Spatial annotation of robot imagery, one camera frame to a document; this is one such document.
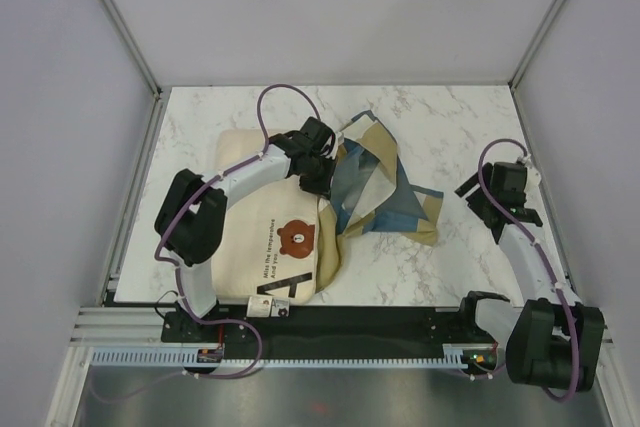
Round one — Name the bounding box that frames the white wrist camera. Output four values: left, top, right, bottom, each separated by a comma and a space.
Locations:
517, 156, 542, 192
321, 132, 344, 158

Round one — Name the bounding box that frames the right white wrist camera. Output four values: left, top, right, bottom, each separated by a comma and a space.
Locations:
517, 156, 542, 192

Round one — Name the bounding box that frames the left aluminium frame post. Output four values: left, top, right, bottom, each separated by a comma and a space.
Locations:
98, 0, 162, 100

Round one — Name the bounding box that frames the right aluminium frame post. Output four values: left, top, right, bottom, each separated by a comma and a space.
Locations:
509, 0, 601, 93

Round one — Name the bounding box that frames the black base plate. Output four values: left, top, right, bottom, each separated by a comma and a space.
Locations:
161, 305, 494, 359

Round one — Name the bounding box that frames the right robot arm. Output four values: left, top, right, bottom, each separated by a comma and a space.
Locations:
456, 162, 605, 393

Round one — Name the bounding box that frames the blue beige checked pillowcase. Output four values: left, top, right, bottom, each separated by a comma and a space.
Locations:
316, 110, 444, 292

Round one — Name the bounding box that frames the white slotted cable duct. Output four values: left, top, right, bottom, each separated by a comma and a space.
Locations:
90, 344, 493, 370

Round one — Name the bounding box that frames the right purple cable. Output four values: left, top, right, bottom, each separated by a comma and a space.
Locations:
477, 139, 586, 403

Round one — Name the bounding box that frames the aluminium frame post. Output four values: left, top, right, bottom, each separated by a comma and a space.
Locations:
509, 0, 601, 93
98, 0, 162, 100

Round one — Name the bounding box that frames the cream bear print pillow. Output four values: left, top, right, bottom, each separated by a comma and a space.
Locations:
212, 127, 324, 319

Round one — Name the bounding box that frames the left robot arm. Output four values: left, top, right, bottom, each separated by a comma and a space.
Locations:
154, 117, 338, 341

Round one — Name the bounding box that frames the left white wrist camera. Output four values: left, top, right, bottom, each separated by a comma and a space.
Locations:
321, 132, 344, 158

